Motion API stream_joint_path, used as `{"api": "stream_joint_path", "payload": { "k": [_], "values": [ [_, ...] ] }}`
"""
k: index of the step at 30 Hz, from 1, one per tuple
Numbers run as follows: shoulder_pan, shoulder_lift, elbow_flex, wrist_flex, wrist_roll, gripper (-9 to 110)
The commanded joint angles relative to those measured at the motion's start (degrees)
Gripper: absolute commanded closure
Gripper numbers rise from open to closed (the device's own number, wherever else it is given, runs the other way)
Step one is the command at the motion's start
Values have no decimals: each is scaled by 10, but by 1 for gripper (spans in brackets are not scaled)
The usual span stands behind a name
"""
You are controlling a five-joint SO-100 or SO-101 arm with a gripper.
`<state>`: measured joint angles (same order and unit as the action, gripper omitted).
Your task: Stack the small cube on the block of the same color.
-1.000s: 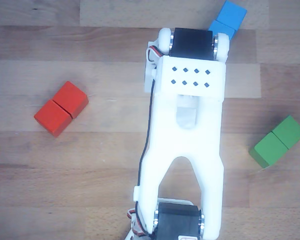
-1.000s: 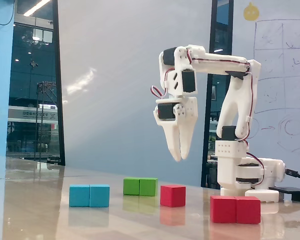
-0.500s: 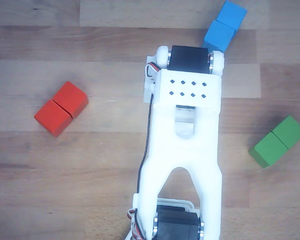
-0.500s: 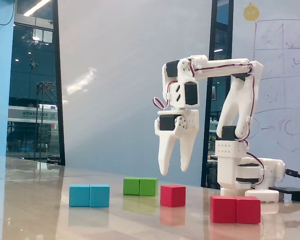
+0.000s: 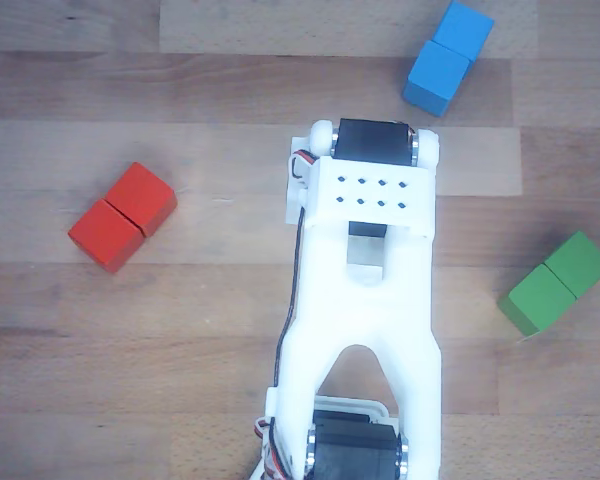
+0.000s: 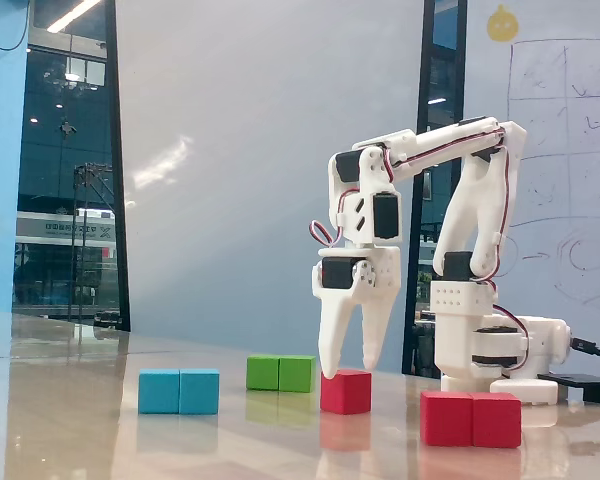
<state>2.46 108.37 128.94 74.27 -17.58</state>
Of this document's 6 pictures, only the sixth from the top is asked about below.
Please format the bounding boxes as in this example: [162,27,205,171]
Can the yellow round sticker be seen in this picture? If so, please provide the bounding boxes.
[486,3,521,43]

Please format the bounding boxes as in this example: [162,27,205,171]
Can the green rectangular wooden block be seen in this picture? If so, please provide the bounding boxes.
[245,354,317,394]

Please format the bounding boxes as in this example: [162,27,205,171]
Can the blue rectangular wooden block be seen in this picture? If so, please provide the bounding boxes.
[137,368,221,416]

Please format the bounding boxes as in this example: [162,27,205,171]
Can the red rectangular wooden block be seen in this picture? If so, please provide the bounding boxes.
[419,390,524,450]

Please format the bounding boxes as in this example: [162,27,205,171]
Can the small red wooden cube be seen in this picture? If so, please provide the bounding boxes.
[319,368,373,416]

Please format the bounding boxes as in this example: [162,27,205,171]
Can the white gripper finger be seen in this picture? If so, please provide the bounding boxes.
[360,294,398,372]
[313,257,377,379]

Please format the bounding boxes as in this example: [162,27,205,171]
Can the black flat power box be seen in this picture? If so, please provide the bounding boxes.
[536,372,600,407]

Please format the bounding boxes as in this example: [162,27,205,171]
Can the red black base servo cable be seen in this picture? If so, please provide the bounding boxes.
[489,279,534,374]

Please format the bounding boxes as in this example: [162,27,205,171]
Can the black slanted window frame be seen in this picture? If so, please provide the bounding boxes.
[103,0,132,333]

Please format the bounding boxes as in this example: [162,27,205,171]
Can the black narrow window frame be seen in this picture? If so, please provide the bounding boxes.
[401,0,469,376]

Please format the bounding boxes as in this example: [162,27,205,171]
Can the black hanging cable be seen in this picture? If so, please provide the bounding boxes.
[0,0,32,52]

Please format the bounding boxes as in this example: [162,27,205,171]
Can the red black arm servo cable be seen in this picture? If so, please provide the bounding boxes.
[384,127,512,281]

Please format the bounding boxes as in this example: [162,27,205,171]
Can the red black gripper servo cable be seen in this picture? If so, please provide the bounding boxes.
[309,189,361,250]

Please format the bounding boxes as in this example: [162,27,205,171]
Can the black power cable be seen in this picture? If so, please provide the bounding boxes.
[571,337,600,381]

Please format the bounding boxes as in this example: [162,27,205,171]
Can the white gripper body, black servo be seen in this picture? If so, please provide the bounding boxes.
[312,243,402,302]

